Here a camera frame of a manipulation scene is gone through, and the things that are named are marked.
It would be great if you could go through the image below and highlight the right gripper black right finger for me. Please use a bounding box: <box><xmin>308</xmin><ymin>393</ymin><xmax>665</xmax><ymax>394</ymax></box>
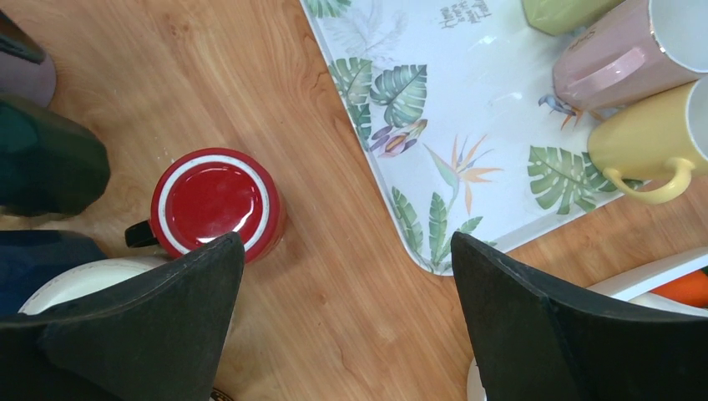
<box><xmin>452</xmin><ymin>232</ymin><xmax>707</xmax><ymax>400</ymax></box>

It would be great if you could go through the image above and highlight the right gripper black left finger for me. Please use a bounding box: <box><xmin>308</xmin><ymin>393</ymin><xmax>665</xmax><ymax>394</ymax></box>
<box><xmin>1</xmin><ymin>233</ymin><xmax>245</xmax><ymax>400</ymax></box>

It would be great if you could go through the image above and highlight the blue mug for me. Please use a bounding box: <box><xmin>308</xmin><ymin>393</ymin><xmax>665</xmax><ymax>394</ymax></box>
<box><xmin>1</xmin><ymin>230</ymin><xmax>107</xmax><ymax>317</ymax></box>

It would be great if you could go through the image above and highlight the teal mug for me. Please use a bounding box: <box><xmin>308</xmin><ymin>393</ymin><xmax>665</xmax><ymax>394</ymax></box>
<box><xmin>1</xmin><ymin>94</ymin><xmax>111</xmax><ymax>217</ymax></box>

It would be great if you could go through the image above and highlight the pale yellow mug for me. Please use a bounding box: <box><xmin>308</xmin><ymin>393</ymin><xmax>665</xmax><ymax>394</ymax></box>
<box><xmin>588</xmin><ymin>78</ymin><xmax>707</xmax><ymax>205</ymax></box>

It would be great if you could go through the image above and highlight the pink mug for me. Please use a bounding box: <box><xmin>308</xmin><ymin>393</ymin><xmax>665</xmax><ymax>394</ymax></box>
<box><xmin>553</xmin><ymin>0</ymin><xmax>707</xmax><ymax>110</ymax></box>

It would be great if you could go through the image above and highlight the light green faceted mug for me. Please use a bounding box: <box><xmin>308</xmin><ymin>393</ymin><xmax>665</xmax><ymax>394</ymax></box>
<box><xmin>521</xmin><ymin>0</ymin><xmax>623</xmax><ymax>36</ymax></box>

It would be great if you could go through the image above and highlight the cream cat pattern mug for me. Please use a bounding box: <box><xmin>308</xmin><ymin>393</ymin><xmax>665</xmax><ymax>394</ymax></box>
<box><xmin>18</xmin><ymin>256</ymin><xmax>169</xmax><ymax>315</ymax></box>

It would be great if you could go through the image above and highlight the red mug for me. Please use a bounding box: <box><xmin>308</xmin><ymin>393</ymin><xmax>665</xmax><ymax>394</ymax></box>
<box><xmin>124</xmin><ymin>148</ymin><xmax>287</xmax><ymax>262</ymax></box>

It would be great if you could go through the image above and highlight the mauve mug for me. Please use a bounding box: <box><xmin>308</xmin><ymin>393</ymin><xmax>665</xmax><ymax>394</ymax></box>
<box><xmin>1</xmin><ymin>12</ymin><xmax>57</xmax><ymax>108</ymax></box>

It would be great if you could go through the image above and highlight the white vegetable tub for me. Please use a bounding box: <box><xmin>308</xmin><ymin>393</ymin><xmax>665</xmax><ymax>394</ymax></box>
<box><xmin>588</xmin><ymin>246</ymin><xmax>707</xmax><ymax>317</ymax></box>

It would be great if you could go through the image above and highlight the orange toy pumpkin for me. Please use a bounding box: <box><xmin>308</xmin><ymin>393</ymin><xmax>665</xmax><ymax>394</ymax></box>
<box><xmin>651</xmin><ymin>267</ymin><xmax>707</xmax><ymax>308</ymax></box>

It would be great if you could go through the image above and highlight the leaf pattern tray mat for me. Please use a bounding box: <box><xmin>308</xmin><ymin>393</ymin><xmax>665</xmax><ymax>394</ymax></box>
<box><xmin>302</xmin><ymin>1</ymin><xmax>620</xmax><ymax>276</ymax></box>

